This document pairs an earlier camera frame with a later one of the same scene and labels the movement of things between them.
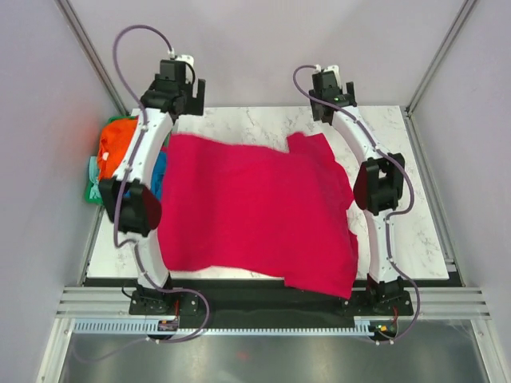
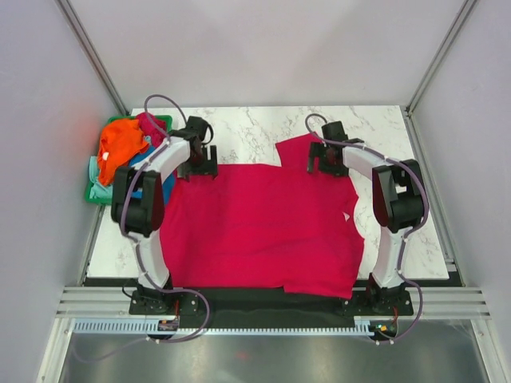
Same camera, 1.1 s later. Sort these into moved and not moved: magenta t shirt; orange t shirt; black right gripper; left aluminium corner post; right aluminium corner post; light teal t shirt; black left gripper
Moved: magenta t shirt; black right gripper; black left gripper
Not moved: orange t shirt; right aluminium corner post; left aluminium corner post; light teal t shirt
